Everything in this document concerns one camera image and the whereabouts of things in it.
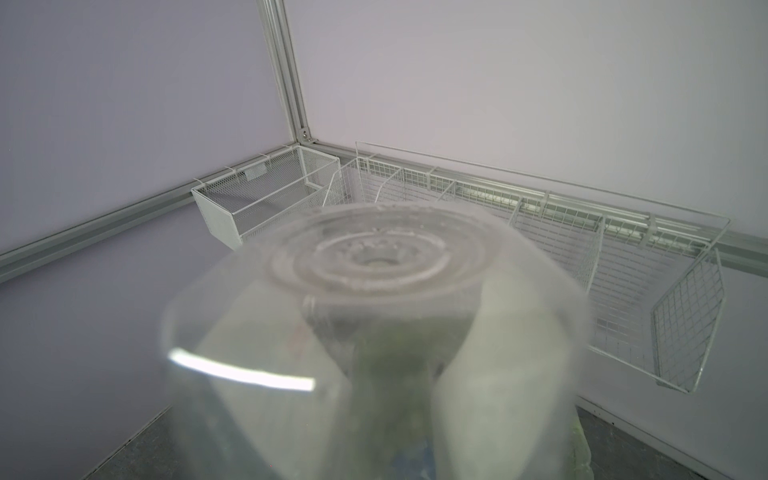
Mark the small white mesh basket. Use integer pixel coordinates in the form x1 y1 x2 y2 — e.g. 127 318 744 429
191 145 341 250

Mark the clear bottle green label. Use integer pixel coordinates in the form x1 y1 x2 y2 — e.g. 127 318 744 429
161 202 591 479

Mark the long white wire basket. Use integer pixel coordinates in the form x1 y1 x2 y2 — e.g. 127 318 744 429
324 142 730 394

